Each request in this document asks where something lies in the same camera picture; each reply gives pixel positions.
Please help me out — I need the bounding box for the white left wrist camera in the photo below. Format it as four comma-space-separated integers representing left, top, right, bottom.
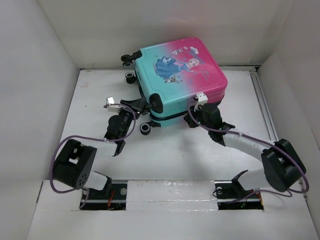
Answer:
103, 96, 122, 113

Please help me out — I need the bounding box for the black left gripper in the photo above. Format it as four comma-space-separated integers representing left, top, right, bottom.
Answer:
117, 98, 147, 139

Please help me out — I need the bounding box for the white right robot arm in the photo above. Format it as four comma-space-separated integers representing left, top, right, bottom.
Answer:
184, 101, 310, 197

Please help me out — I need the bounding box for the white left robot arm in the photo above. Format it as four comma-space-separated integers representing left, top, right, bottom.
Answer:
49, 97, 148, 194

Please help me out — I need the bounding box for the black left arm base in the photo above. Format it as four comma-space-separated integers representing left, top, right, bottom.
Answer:
79, 177, 128, 211

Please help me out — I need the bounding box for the white foam cover panel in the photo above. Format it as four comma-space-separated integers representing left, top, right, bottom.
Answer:
126, 180, 218, 212

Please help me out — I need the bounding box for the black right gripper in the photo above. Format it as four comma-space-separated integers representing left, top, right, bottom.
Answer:
182, 104, 211, 132

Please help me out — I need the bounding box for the pink teal kids suitcase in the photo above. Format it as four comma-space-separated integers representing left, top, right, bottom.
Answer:
120, 37, 228, 135

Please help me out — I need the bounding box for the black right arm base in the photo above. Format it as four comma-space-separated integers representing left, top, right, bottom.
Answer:
212, 170, 264, 211

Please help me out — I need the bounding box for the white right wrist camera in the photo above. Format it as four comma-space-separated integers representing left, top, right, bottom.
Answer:
193, 92, 208, 111

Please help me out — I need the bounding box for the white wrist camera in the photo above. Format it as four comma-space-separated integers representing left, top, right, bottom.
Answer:
193, 92, 208, 111
103, 96, 122, 113

